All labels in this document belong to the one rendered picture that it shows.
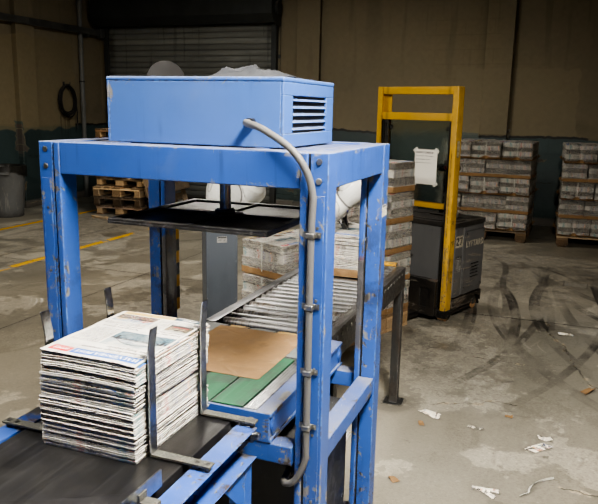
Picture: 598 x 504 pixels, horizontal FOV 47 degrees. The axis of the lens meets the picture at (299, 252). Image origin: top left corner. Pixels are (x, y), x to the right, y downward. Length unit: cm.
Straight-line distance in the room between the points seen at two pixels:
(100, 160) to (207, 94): 38
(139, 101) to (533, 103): 913
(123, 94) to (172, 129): 20
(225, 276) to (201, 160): 217
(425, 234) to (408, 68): 574
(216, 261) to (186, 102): 205
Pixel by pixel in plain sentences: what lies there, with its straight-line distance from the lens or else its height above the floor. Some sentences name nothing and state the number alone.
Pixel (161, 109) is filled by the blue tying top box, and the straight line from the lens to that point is 217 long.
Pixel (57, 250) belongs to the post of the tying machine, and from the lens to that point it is 231.
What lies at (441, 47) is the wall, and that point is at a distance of 1114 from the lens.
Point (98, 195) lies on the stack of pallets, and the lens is 1101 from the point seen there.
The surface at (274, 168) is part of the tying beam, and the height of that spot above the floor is 150.
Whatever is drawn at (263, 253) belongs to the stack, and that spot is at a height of 76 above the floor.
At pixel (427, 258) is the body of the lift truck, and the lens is 582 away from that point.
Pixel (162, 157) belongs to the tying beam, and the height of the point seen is 152.
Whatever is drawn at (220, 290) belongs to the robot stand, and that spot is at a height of 60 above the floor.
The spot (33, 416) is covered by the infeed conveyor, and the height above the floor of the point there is 79.
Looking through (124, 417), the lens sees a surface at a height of 92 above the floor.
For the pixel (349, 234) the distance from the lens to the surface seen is 357.
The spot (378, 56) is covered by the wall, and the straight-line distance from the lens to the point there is 1134.
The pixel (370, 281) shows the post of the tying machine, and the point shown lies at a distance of 247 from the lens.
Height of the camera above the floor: 166
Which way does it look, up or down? 12 degrees down
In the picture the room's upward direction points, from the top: 1 degrees clockwise
